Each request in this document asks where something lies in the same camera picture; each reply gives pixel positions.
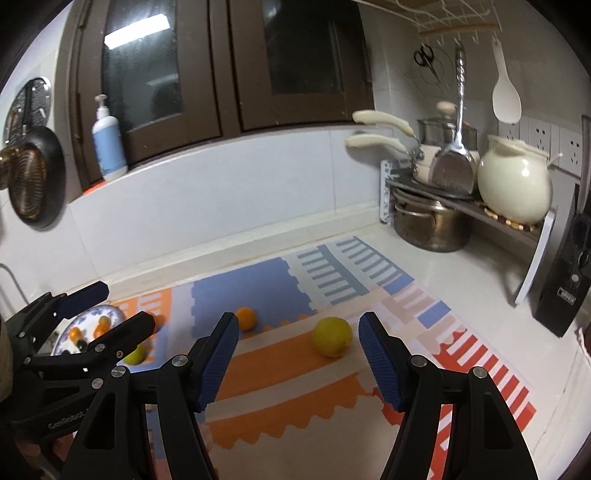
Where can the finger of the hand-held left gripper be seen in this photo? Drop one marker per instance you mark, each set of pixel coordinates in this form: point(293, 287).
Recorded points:
point(85, 297)
point(129, 332)

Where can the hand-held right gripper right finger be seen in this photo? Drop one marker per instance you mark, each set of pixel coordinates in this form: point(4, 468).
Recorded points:
point(381, 364)

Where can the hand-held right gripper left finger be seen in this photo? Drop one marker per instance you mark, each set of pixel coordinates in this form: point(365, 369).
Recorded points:
point(217, 364)

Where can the large green-yellow fruit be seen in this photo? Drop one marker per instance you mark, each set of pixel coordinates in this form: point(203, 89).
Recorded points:
point(136, 355)

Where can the white plate with blue rim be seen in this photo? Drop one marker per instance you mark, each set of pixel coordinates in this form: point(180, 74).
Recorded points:
point(108, 314)

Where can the small orange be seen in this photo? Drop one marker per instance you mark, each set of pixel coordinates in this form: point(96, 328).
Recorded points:
point(245, 318)

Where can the yellow-green fruit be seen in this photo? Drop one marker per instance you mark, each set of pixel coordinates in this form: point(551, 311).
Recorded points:
point(331, 336)

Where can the colourful patterned mat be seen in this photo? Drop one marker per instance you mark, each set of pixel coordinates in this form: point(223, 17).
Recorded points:
point(286, 369)

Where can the brass colander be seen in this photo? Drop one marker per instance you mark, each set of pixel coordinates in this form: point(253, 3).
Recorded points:
point(27, 184)

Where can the stainless steel pot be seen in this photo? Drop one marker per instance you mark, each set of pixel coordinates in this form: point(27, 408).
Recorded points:
point(429, 226)

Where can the blue and white pump bottle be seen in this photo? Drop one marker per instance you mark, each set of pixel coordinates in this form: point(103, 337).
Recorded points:
point(108, 152)

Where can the black frying pan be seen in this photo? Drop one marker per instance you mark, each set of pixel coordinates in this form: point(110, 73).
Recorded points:
point(53, 152)

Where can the metal kitchen rack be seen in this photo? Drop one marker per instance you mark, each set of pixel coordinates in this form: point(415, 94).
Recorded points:
point(530, 272)

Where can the black knife block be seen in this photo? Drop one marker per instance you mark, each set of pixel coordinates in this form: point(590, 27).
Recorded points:
point(563, 277)

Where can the metal spatula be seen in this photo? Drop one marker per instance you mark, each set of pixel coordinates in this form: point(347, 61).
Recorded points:
point(455, 170)

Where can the round metal steamer rack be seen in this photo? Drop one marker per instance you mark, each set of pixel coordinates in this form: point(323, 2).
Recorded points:
point(32, 97)

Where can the white ceramic pot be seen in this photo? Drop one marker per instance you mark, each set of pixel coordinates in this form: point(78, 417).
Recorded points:
point(512, 184)

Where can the cream saucepan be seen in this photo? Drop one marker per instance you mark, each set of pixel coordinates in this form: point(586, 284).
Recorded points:
point(374, 140)

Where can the dark brown window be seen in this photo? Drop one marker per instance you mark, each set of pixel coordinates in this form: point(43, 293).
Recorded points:
point(194, 69)
point(355, 55)

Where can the white rice paddle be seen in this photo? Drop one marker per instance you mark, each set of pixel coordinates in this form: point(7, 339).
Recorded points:
point(506, 101)

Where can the black scissors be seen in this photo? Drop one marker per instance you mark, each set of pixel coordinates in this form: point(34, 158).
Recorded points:
point(422, 54)

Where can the white wall sockets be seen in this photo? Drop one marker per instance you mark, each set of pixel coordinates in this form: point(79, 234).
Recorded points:
point(538, 134)

